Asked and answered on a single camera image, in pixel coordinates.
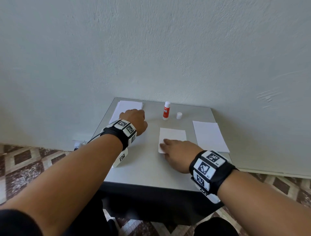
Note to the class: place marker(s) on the person's left hand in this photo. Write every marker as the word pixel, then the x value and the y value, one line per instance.
pixel 134 120

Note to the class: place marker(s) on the person's right hand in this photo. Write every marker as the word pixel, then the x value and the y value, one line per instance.
pixel 181 154

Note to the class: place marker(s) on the person's right fingers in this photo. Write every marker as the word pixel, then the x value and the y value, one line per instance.
pixel 165 145

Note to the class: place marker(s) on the small white paper card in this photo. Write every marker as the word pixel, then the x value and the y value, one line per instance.
pixel 173 135

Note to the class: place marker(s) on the person's right forearm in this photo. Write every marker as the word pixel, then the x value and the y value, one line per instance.
pixel 262 204

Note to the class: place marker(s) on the person's left forearm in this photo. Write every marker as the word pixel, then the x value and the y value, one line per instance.
pixel 73 175

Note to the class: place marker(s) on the grey table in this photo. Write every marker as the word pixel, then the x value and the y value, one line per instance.
pixel 145 165

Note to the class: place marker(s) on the white glue stick cap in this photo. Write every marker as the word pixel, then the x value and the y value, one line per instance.
pixel 179 115

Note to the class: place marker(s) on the red and white glue stick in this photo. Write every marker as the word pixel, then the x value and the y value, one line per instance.
pixel 166 112

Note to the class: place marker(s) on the black left wrist tracker band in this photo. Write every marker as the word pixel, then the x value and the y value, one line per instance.
pixel 122 132

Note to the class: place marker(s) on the black wrist tracker band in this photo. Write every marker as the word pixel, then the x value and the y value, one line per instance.
pixel 211 170
pixel 122 132

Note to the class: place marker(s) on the white paper sheet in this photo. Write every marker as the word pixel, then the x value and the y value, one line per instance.
pixel 210 136

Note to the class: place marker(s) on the black right wrist tracker band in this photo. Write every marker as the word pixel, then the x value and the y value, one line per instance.
pixel 211 170

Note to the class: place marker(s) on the stack of white paper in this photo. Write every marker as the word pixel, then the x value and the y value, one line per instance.
pixel 126 108

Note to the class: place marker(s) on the black trousers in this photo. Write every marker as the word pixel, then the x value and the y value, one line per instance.
pixel 213 228

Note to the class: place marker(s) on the white skirting board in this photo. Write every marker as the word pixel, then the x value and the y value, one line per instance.
pixel 274 173

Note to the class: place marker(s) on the black sleeve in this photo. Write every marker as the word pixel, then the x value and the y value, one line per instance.
pixel 17 225

